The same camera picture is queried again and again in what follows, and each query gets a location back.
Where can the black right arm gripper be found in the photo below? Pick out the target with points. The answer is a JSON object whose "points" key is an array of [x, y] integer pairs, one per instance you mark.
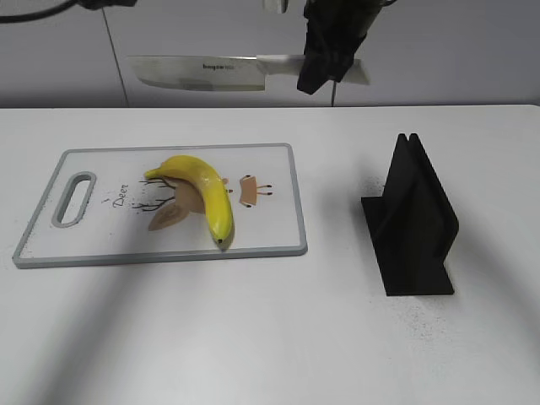
{"points": [[335, 31]]}

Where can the white handled kitchen knife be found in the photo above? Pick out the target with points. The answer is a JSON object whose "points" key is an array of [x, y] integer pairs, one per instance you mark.
{"points": [[221, 74]]}

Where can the yellow plastic banana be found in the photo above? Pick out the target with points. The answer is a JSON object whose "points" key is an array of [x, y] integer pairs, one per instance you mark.
{"points": [[209, 184]]}

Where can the black knife stand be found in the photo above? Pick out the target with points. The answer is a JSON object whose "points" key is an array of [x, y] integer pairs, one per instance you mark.
{"points": [[412, 224]]}

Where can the white grey cutting board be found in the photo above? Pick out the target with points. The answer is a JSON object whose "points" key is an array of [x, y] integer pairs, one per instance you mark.
{"points": [[97, 209]]}

